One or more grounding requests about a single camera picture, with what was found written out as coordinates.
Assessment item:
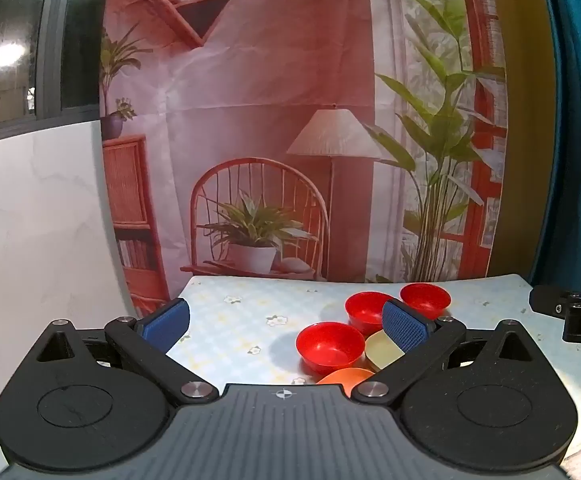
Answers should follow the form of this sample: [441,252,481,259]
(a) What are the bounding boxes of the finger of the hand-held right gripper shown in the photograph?
[529,284,571,319]

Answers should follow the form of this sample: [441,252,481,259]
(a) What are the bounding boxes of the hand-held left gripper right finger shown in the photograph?
[353,298,539,406]

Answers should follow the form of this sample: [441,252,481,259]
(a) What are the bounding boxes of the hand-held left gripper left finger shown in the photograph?
[31,297,220,406]

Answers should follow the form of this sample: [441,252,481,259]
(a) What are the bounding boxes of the cream plastic plate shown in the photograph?
[365,330,406,372]

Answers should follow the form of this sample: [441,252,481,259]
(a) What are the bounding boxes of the red plastic bowl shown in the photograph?
[345,291,396,336]
[400,283,452,321]
[295,322,367,376]

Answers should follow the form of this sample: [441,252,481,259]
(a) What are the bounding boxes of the orange plastic plate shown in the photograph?
[315,367,375,386]

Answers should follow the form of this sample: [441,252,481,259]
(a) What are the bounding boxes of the floral checked tablecloth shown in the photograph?
[164,274,581,453]

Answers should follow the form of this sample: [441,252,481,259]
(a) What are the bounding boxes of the printed room scene backdrop cloth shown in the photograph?
[99,0,509,306]

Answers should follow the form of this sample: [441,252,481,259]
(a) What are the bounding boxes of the dark framed window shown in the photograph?
[0,0,114,147]

